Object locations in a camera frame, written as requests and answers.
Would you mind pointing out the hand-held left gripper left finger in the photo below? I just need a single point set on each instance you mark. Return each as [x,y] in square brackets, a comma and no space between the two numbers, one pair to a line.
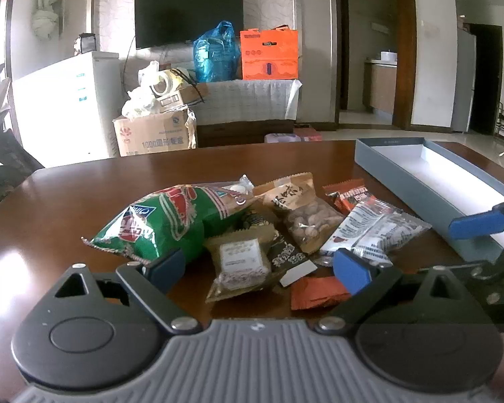
[168,266]

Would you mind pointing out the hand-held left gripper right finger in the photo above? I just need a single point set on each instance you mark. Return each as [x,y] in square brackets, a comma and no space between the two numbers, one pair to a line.
[353,270]

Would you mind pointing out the tan peanut packet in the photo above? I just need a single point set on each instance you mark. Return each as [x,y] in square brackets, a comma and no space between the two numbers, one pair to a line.
[302,218]

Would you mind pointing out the grey box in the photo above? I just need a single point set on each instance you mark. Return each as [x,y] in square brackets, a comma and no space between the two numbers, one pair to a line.
[386,163]

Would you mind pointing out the orange snack packet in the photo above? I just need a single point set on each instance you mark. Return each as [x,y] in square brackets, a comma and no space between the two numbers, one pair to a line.
[315,294]

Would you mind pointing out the green snack bag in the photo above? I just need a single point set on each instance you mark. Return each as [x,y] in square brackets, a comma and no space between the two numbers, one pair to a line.
[172,218]

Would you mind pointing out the white clear snack packet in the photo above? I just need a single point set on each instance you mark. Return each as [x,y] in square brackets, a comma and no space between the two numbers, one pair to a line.
[374,226]

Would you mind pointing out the black snack packet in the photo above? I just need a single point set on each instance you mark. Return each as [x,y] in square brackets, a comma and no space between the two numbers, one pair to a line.
[285,256]

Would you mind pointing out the olive small snack packet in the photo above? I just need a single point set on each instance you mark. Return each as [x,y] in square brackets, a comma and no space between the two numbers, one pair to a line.
[239,260]

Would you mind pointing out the red snack packet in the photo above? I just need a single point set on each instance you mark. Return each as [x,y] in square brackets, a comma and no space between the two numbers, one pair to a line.
[344,197]

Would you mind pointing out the dark patterned snack packet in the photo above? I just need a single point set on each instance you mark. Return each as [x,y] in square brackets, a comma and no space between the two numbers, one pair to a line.
[256,220]

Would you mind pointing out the shoe rack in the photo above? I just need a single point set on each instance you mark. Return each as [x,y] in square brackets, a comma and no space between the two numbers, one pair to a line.
[502,119]

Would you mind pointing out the small white candy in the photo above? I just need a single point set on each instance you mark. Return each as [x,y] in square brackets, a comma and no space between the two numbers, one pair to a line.
[240,185]

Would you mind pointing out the large cardboard box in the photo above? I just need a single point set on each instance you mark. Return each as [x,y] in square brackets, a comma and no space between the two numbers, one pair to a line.
[151,134]

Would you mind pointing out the silver refrigerator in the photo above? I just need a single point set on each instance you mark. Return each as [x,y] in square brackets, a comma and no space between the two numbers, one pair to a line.
[463,84]

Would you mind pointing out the pink flat item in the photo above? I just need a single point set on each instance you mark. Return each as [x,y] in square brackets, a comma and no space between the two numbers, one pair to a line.
[308,135]

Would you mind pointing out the purple bottle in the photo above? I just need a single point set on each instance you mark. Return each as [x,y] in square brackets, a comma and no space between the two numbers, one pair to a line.
[281,138]

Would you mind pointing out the kitchen counter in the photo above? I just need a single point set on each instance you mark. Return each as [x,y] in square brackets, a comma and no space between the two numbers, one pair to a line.
[380,88]

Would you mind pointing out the white plastic bag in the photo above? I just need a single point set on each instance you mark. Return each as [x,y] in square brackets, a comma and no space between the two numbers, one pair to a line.
[140,100]

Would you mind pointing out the small cardboard box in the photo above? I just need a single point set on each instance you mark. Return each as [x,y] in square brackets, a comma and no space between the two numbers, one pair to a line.
[185,94]

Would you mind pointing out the white cabinet cloth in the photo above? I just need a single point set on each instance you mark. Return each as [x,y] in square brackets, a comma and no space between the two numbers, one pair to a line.
[248,100]

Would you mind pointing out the tape roll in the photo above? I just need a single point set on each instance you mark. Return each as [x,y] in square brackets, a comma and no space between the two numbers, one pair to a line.
[166,82]

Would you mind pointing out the white pot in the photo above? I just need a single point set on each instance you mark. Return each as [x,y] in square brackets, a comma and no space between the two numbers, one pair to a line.
[388,56]

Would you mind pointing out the white small fridge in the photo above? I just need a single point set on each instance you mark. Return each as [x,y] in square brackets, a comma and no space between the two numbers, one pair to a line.
[63,109]

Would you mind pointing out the black chair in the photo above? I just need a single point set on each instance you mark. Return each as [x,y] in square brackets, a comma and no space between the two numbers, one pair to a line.
[4,155]

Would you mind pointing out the blue plastic bag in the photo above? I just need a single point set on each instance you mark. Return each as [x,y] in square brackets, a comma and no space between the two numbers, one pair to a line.
[216,54]

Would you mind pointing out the orange gift box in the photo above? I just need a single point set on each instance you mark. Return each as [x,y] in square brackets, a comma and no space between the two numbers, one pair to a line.
[269,54]

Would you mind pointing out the black object on fridge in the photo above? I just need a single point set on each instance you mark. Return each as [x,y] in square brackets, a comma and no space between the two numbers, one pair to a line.
[86,44]

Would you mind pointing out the pale curtain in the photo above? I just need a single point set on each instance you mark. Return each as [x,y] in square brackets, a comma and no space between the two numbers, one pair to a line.
[46,4]

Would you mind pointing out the black wall television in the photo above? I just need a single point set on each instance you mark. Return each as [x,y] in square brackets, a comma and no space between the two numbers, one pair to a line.
[185,12]

